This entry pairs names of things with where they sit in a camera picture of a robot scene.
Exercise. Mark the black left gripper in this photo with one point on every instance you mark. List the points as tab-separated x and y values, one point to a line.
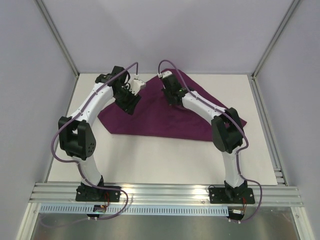
129	106

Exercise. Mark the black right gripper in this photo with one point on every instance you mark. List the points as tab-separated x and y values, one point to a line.
168	94

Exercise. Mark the purple cloth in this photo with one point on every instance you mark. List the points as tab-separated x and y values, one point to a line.
154	117

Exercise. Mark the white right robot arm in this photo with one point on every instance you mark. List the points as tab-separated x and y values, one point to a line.
223	121

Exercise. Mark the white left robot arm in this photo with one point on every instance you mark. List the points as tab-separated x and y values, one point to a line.
75	134

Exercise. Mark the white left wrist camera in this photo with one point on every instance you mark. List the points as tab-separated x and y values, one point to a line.
136	84

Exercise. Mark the right aluminium side rail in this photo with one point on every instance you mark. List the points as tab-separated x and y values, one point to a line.
268	135

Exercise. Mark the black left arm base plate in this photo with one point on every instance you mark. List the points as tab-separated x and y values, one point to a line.
85	193

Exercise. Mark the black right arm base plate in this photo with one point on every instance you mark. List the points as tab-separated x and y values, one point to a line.
222	195

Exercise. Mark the aluminium front frame rail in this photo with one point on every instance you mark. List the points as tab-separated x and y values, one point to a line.
164	194

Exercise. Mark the left aluminium frame post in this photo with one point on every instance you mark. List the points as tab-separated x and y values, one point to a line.
56	35

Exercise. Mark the aluminium frame post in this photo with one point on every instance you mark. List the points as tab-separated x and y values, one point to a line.
294	5
56	35

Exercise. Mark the right aluminium frame post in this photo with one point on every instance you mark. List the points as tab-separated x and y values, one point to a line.
294	5

